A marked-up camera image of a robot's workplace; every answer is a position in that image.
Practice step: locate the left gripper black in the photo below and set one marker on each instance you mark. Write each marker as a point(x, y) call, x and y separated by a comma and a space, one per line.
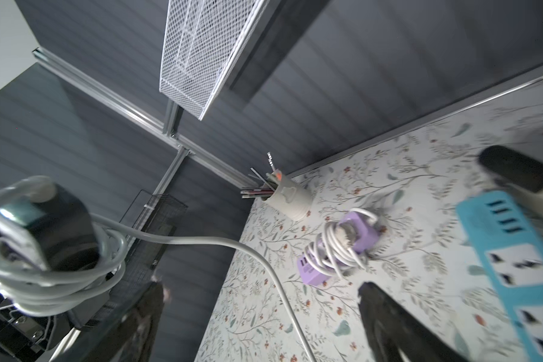
point(23, 338)

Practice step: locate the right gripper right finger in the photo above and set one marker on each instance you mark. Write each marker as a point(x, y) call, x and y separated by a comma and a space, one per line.
point(393, 334)

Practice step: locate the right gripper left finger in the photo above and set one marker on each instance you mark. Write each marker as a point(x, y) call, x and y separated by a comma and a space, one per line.
point(128, 334)

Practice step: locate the purple power strip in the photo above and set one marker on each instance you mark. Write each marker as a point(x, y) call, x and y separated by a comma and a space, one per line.
point(339, 248)

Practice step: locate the teal power strip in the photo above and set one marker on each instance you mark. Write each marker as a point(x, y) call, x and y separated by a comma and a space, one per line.
point(511, 252)

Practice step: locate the black power strip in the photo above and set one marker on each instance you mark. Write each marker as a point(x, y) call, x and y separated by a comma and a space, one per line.
point(56, 235)

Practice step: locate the cream pen cup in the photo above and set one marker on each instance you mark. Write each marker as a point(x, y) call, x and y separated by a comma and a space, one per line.
point(290, 198)

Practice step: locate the white wire wall basket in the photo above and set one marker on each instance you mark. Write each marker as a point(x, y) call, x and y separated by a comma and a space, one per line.
point(203, 41)

